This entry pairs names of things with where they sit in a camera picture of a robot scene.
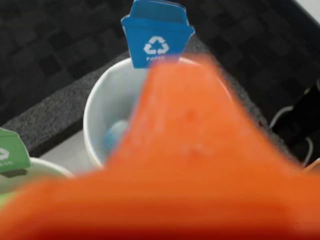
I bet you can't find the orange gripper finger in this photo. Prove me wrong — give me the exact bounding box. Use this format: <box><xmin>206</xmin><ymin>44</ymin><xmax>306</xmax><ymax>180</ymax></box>
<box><xmin>0</xmin><ymin>55</ymin><xmax>320</xmax><ymax>240</ymax></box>

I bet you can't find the blue paper wad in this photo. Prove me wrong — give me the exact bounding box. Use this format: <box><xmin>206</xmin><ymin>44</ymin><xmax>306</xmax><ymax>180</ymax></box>
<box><xmin>103</xmin><ymin>119</ymin><xmax>130</xmax><ymax>153</ymax></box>

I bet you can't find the white paper cup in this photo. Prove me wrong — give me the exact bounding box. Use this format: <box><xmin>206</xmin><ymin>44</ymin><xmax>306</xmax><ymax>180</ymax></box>
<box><xmin>83</xmin><ymin>56</ymin><xmax>201</xmax><ymax>170</ymax></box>
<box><xmin>0</xmin><ymin>156</ymin><xmax>76</xmax><ymax>198</ymax></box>

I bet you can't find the black device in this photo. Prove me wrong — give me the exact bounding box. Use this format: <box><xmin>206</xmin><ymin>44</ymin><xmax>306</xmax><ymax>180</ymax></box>
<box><xmin>271</xmin><ymin>77</ymin><xmax>320</xmax><ymax>146</ymax></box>

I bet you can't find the blue recycle bin sign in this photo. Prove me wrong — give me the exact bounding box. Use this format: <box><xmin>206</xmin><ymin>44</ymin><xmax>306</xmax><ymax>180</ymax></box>
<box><xmin>120</xmin><ymin>0</ymin><xmax>196</xmax><ymax>70</ymax></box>

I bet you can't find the black foam border strip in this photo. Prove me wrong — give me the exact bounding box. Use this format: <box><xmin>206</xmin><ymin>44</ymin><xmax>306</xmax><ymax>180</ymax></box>
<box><xmin>0</xmin><ymin>34</ymin><xmax>303</xmax><ymax>163</ymax></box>

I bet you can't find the green recycle bin sign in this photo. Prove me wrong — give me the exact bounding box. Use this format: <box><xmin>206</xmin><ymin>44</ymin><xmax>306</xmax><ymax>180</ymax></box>
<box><xmin>0</xmin><ymin>127</ymin><xmax>32</xmax><ymax>176</ymax></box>

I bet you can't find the white cable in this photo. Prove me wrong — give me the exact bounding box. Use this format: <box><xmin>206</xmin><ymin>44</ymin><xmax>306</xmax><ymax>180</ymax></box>
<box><xmin>269</xmin><ymin>104</ymin><xmax>315</xmax><ymax>168</ymax></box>

